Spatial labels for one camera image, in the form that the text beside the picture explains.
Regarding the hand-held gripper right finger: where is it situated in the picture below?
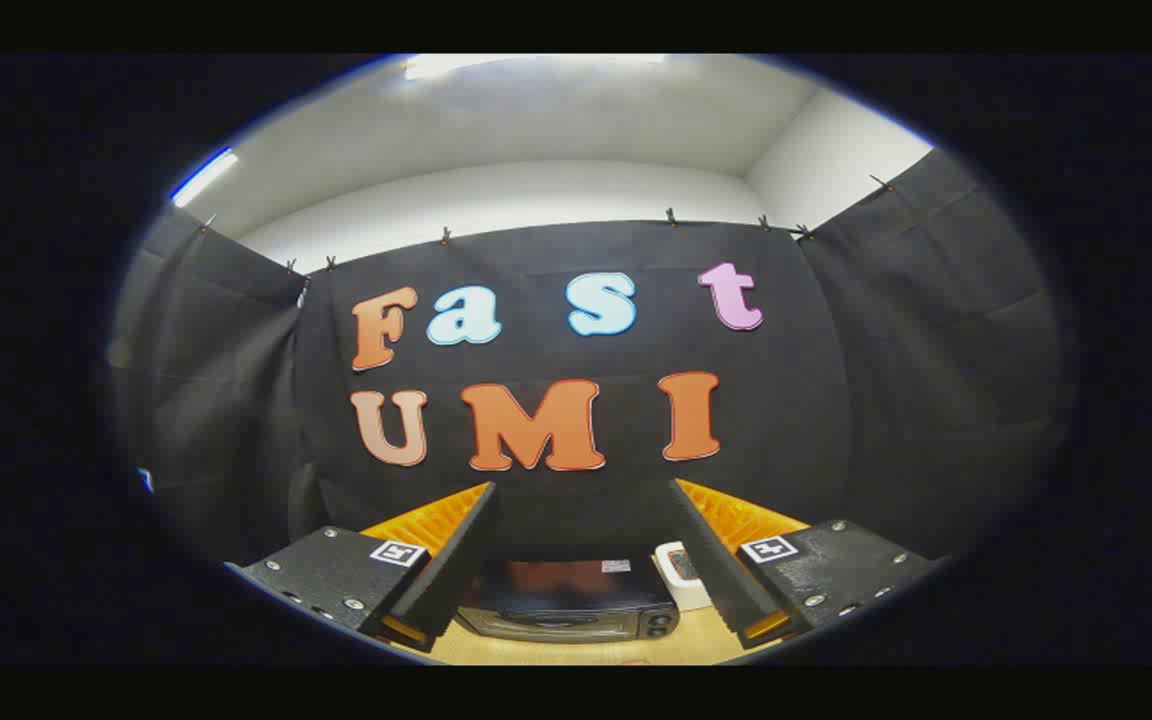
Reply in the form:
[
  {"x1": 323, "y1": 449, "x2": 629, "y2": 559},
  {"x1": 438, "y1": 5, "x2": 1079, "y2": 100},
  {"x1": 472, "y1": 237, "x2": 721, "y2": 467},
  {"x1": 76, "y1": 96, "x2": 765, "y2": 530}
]
[{"x1": 669, "y1": 478, "x2": 947, "y2": 651}]

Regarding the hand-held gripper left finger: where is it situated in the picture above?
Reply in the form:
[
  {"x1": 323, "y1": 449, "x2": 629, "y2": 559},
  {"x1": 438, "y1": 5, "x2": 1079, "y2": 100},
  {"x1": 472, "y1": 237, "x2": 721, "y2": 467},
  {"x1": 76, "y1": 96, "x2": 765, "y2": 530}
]
[{"x1": 226, "y1": 482, "x2": 499, "y2": 653}]

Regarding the black toaster oven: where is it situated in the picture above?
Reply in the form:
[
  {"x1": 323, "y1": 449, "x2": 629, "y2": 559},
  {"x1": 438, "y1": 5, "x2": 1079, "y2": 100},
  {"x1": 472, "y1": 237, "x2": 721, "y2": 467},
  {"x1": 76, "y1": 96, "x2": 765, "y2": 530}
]
[{"x1": 456, "y1": 558, "x2": 682, "y2": 643}]

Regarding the white pop-up toaster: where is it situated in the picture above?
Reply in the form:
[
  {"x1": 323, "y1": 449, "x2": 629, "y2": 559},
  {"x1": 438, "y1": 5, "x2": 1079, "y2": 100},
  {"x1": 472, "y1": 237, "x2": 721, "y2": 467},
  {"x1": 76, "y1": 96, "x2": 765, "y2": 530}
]
[{"x1": 654, "y1": 541, "x2": 713, "y2": 611}]

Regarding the black backdrop cloth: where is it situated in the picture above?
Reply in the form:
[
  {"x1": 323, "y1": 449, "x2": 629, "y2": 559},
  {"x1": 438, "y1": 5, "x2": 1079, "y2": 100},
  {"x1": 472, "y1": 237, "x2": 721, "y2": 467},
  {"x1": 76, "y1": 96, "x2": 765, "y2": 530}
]
[{"x1": 111, "y1": 148, "x2": 1072, "y2": 601}]

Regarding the ceiling light strip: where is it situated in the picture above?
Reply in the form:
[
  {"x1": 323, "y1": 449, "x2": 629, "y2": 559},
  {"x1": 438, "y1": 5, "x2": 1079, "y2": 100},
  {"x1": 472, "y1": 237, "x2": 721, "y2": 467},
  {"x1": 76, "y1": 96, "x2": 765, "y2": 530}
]
[{"x1": 404, "y1": 54, "x2": 667, "y2": 82}]

